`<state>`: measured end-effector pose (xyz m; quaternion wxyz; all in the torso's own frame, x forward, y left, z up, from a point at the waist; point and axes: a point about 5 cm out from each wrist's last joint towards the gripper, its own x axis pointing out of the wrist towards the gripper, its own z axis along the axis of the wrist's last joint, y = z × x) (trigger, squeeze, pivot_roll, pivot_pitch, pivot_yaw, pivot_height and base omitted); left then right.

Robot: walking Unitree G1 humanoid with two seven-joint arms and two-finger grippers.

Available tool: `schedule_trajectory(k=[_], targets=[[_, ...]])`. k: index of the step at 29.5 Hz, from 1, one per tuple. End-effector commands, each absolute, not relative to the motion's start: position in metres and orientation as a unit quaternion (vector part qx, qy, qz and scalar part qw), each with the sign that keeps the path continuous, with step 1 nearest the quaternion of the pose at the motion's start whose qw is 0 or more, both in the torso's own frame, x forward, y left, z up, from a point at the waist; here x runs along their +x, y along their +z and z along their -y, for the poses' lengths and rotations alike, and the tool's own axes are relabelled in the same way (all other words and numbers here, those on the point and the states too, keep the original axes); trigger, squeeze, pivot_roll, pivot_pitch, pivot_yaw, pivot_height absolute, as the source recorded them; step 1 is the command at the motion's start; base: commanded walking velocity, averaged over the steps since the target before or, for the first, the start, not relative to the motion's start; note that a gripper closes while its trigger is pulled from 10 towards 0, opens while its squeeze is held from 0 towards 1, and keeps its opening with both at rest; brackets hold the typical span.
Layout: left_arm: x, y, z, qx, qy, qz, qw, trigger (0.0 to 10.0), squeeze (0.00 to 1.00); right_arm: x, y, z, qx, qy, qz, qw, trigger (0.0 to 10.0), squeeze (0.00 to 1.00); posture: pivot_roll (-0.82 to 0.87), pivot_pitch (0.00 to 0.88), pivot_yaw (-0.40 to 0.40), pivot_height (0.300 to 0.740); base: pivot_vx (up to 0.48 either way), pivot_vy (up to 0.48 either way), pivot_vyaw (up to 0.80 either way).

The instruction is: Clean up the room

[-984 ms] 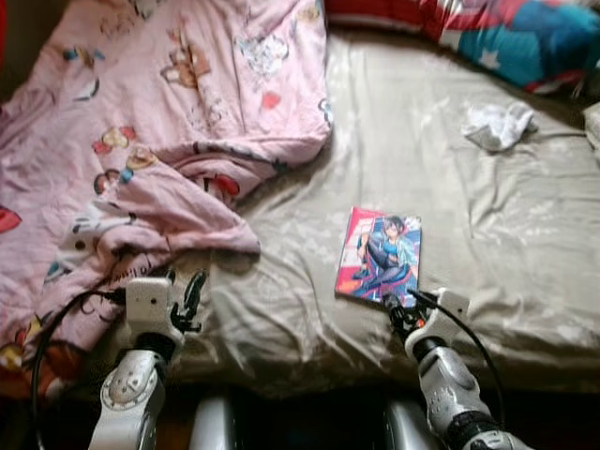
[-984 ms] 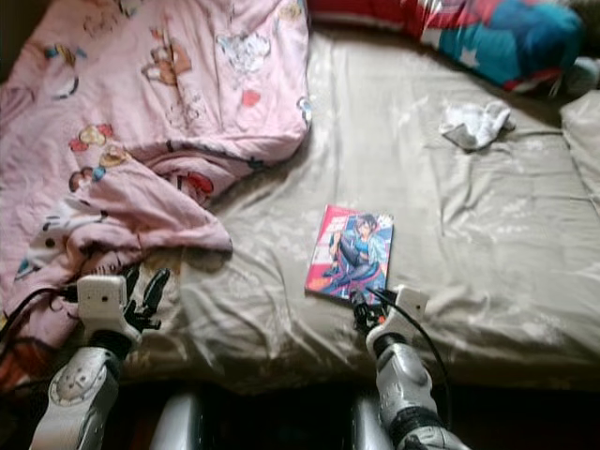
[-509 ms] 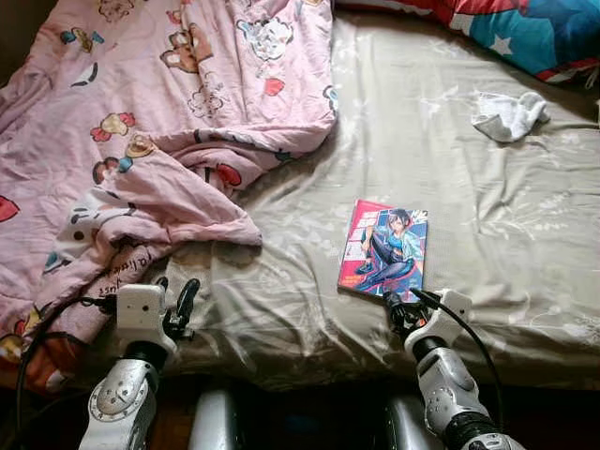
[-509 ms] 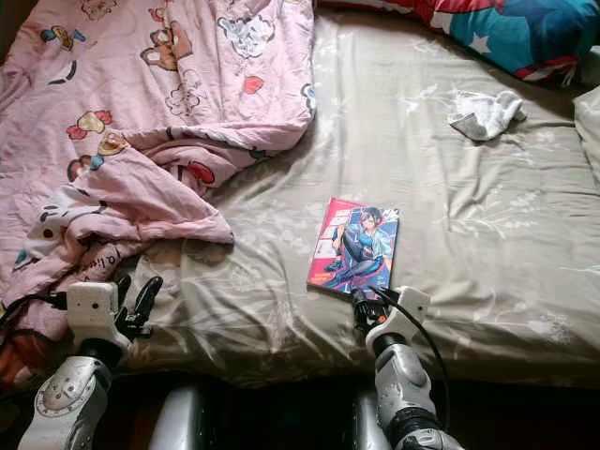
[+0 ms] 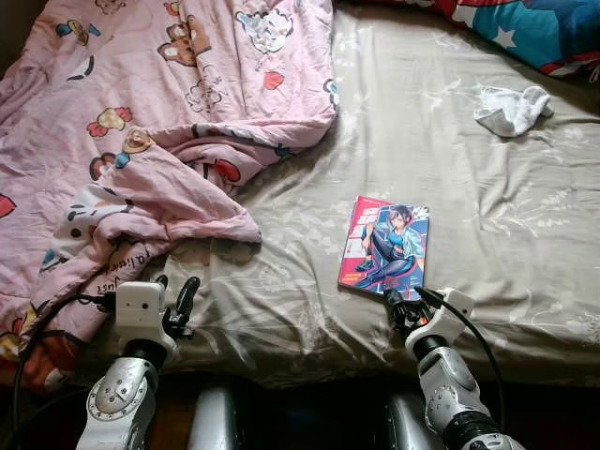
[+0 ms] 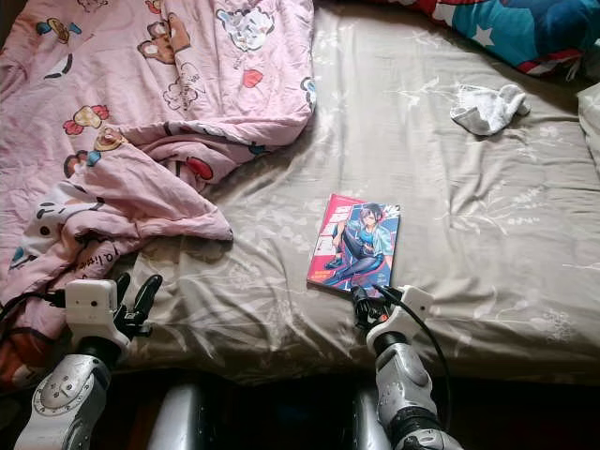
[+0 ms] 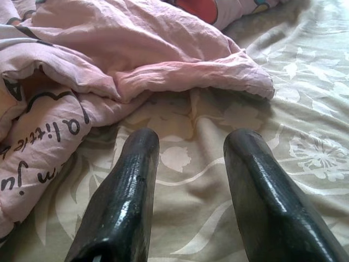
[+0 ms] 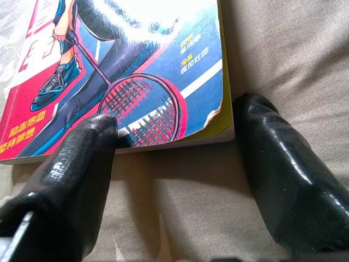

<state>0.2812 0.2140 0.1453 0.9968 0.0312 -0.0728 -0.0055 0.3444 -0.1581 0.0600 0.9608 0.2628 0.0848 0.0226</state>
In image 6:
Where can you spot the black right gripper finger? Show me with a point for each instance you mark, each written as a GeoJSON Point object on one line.
{"type": "Point", "coordinates": [360, 297]}

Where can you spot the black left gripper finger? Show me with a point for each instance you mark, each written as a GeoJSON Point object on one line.
{"type": "Point", "coordinates": [149, 296]}
{"type": "Point", "coordinates": [122, 288]}

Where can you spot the pink anime comic book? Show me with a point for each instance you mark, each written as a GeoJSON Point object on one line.
{"type": "Point", "coordinates": [352, 239]}

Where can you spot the pink cartoon print blanket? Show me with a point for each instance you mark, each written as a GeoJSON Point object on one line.
{"type": "Point", "coordinates": [131, 84]}

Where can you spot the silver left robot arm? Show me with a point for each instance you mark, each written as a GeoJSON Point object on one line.
{"type": "Point", "coordinates": [66, 403]}

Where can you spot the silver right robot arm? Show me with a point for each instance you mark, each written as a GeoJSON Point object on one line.
{"type": "Point", "coordinates": [403, 384]}

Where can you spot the silver left robot leg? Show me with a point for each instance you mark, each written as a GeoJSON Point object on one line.
{"type": "Point", "coordinates": [178, 422]}

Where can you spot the silver robot leg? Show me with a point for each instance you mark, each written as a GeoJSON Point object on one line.
{"type": "Point", "coordinates": [178, 422]}
{"type": "Point", "coordinates": [366, 427]}

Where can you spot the silver right robot leg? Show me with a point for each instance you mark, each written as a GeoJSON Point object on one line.
{"type": "Point", "coordinates": [366, 427]}

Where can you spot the beige floral bed sheet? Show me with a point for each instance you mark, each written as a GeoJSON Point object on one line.
{"type": "Point", "coordinates": [459, 234]}

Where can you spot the white crumpled sock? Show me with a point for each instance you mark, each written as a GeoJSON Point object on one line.
{"type": "Point", "coordinates": [487, 111]}

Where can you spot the beige floral folded comforter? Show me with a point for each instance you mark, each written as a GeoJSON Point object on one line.
{"type": "Point", "coordinates": [592, 122]}

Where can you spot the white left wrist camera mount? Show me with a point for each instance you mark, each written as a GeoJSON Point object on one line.
{"type": "Point", "coordinates": [92, 309]}

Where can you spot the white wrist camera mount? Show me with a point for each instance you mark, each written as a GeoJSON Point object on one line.
{"type": "Point", "coordinates": [92, 309]}
{"type": "Point", "coordinates": [408, 309]}

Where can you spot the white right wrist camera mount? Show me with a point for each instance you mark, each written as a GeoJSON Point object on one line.
{"type": "Point", "coordinates": [408, 309]}

